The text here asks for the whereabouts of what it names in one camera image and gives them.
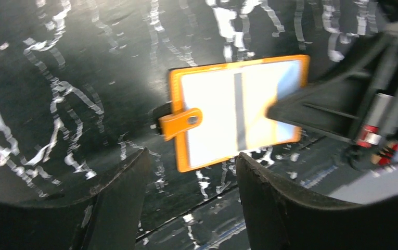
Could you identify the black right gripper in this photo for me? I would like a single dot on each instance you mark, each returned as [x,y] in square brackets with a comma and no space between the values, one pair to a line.
[356,101]

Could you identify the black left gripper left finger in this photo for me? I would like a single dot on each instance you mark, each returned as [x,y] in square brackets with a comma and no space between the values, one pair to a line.
[100,213]

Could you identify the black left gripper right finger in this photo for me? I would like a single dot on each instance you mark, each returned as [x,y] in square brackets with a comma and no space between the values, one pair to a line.
[280,214]

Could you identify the orange leather card holder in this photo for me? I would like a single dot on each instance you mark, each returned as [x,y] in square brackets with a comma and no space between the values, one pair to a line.
[175,125]

